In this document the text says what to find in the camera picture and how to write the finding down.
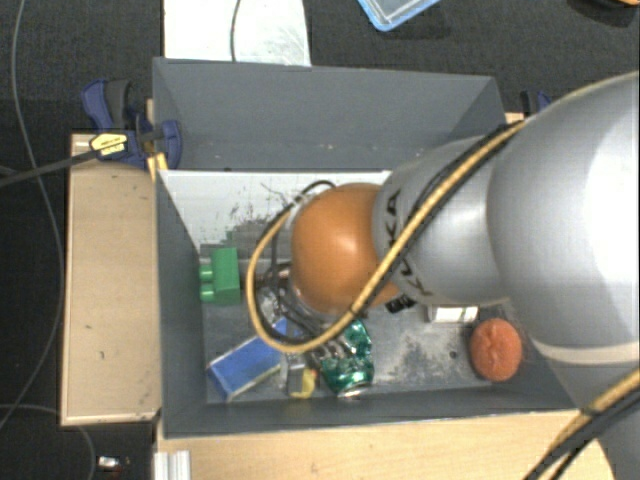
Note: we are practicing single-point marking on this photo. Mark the crushed green can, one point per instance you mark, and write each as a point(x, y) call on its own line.
point(350, 370)

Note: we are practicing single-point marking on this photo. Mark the white box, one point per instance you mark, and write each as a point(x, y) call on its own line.
point(452, 314)

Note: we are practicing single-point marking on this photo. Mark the pale wood board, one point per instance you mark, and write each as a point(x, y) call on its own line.
point(112, 288)

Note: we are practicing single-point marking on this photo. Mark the green toy block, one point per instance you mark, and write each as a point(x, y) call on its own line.
point(225, 275)

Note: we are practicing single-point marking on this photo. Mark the blue box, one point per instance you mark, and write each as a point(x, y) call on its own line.
point(245, 363)

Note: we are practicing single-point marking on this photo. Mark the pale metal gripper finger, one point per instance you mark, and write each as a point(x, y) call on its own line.
point(296, 375)

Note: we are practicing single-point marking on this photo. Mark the small yellow thing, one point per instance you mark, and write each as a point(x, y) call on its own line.
point(311, 382)

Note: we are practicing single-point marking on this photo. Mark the orange-red ball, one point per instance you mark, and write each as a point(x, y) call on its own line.
point(496, 350)

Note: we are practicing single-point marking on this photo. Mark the grey metal bin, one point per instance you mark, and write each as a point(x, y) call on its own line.
point(310, 118)

